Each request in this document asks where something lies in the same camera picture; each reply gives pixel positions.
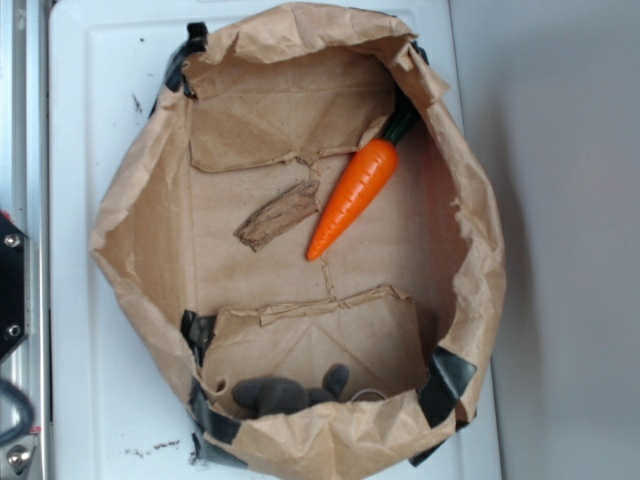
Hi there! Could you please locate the black cable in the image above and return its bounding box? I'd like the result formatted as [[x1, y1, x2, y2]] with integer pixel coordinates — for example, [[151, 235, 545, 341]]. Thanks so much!
[[0, 378, 37, 445]]

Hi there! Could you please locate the orange plastic toy carrot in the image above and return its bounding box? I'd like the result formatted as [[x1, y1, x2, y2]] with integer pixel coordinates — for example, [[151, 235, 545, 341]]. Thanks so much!
[[306, 99, 419, 261]]

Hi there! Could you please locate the black metal bracket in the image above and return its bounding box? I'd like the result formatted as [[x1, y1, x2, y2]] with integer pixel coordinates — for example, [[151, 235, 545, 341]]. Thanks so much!
[[1, 210, 31, 363]]

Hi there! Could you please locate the aluminium frame rail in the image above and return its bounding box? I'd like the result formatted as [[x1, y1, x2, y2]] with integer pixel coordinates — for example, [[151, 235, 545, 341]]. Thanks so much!
[[1, 1, 54, 479]]

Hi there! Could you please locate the brown wood bark piece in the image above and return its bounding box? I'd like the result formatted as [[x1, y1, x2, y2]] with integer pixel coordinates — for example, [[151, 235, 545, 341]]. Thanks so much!
[[234, 180, 320, 252]]

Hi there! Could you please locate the small metal ring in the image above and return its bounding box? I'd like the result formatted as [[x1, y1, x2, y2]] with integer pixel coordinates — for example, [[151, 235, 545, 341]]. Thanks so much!
[[348, 388, 390, 403]]

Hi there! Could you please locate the grey plush toy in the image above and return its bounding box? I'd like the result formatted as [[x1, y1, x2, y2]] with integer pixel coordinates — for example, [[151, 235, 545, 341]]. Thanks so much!
[[232, 364, 350, 418]]

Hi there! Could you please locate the white plastic tray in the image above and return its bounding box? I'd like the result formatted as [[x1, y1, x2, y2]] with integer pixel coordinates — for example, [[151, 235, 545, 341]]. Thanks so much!
[[47, 0, 504, 480]]

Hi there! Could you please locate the brown paper bag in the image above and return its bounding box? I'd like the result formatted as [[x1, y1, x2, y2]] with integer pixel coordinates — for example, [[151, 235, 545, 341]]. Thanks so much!
[[89, 3, 506, 479]]

